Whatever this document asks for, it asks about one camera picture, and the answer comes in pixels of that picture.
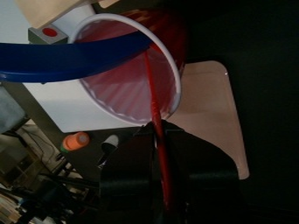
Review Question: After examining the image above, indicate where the flat wooden tray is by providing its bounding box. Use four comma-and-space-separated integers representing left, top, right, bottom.
165, 60, 251, 180

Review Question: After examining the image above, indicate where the white capped black object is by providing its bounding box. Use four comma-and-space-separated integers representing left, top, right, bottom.
98, 134, 120, 155

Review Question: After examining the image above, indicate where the red cup with white rim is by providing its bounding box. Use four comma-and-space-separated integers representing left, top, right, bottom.
68, 8, 191, 127

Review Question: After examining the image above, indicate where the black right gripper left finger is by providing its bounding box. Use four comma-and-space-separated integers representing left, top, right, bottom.
97, 122, 168, 224

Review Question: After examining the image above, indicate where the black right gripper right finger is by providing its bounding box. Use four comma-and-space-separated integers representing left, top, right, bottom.
163, 119, 251, 224

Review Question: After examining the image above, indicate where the red toy knife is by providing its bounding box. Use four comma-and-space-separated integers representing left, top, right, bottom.
143, 47, 175, 213

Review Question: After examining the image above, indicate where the green toy sushi piece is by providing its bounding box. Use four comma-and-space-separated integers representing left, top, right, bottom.
26, 24, 70, 46

